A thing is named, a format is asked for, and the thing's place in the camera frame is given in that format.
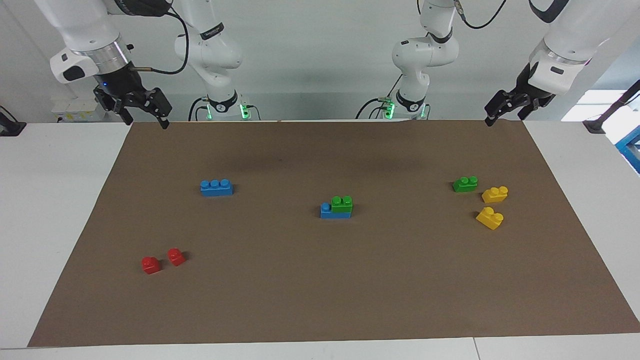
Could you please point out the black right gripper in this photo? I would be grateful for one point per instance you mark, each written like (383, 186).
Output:
(120, 82)

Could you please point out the green two-stud toy block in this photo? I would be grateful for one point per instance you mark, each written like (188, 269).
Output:
(342, 205)
(464, 185)

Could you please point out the blue frame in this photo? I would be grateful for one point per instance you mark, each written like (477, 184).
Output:
(631, 150)

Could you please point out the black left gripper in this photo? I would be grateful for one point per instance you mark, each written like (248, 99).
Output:
(525, 92)

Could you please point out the brown paper mat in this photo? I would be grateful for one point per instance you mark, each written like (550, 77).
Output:
(320, 290)

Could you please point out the white box yellow label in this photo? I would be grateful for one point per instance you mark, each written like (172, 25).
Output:
(80, 110)

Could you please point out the black table clamp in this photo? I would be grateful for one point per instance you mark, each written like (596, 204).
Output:
(10, 127)

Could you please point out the red one-stud toy block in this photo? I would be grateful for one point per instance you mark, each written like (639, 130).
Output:
(176, 257)
(151, 266)

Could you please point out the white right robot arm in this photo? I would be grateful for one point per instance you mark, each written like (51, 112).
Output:
(85, 25)

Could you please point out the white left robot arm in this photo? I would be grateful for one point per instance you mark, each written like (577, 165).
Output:
(565, 60)

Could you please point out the black angled stand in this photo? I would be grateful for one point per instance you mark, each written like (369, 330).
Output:
(597, 124)

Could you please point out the blue three-stud toy block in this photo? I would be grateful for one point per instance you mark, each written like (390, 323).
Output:
(216, 189)
(327, 212)

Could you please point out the yellow two-stud toy block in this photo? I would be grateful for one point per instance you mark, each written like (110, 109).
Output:
(489, 219)
(495, 195)

